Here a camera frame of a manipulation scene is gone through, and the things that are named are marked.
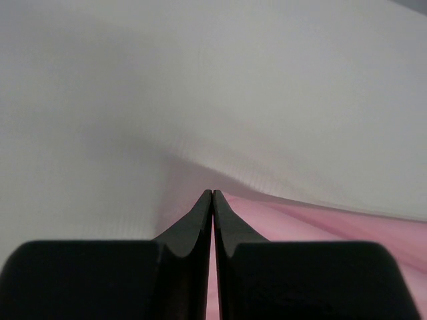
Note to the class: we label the pink t shirt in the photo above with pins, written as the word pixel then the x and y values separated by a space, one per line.
pixel 246 188

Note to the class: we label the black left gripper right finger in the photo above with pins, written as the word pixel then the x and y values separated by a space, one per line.
pixel 261 279

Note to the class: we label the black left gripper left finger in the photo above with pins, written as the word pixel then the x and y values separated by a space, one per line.
pixel 162 278

